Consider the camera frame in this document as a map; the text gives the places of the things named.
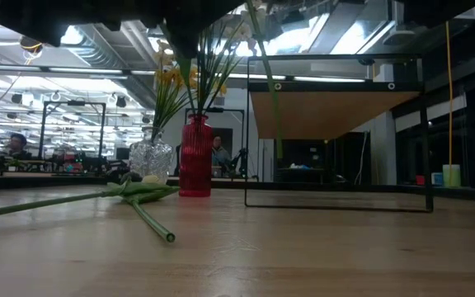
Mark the white artificial flower bunch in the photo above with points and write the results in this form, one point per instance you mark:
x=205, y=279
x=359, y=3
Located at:
x=217, y=62

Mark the yellow artificial flower bunch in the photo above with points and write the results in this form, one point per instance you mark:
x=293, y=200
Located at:
x=171, y=76

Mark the black round ceiling device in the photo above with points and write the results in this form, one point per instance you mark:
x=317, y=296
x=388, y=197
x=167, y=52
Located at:
x=31, y=43

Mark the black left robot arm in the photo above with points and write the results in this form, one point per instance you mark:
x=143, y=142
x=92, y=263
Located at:
x=76, y=16

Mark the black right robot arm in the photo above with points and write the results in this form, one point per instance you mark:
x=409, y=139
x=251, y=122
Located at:
x=448, y=10

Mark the person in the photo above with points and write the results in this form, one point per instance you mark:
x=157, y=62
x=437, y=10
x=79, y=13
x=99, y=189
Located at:
x=219, y=154
x=18, y=144

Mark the small red box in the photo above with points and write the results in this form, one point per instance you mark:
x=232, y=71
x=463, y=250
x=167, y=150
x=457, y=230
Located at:
x=420, y=180

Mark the clear cut glass vase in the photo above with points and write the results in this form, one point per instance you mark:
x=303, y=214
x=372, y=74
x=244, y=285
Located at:
x=151, y=158

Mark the wooden shelf with black frame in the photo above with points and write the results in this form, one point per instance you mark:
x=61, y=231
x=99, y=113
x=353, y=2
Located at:
x=328, y=111

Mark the light green cup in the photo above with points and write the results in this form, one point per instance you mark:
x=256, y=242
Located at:
x=452, y=175

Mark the red ribbed glass vase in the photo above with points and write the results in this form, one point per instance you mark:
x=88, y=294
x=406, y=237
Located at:
x=196, y=156

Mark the red artificial tulip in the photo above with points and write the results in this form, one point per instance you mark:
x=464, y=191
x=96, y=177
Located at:
x=186, y=78

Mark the small blue box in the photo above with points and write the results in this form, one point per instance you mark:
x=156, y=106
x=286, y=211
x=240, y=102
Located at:
x=437, y=179

